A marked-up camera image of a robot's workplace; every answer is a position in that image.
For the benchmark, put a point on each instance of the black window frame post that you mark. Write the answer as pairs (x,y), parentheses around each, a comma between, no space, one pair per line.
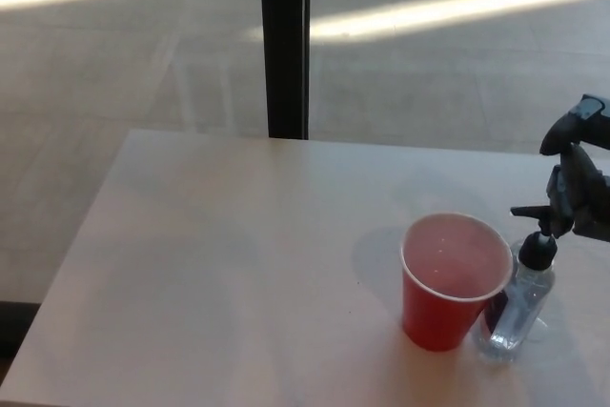
(286,45)

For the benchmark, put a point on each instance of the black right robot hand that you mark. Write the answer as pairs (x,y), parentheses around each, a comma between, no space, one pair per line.
(579,188)

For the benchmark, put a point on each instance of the clear soap pump bottle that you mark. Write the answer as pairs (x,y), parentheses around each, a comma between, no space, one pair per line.
(517,302)

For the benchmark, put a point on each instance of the red plastic cup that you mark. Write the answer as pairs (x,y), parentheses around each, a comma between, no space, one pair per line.
(436,314)

